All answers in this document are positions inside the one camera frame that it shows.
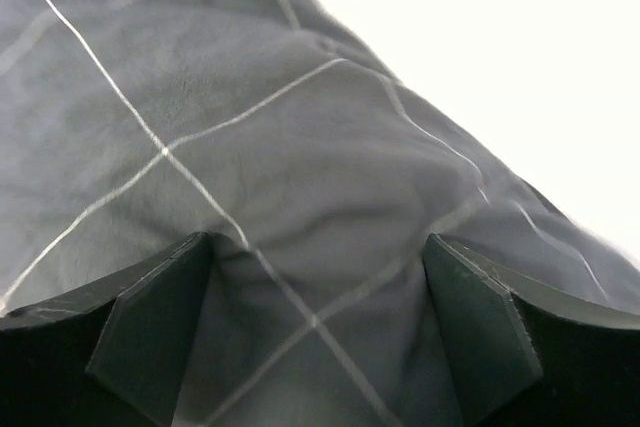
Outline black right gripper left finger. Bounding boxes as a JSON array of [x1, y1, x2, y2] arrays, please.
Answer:
[[1, 233, 210, 426]]

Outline dark grey checked pillowcase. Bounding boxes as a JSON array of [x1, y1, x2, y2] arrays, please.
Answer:
[[1, 0, 639, 426]]

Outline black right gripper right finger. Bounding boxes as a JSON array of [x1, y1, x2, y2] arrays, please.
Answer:
[[422, 234, 639, 426]]

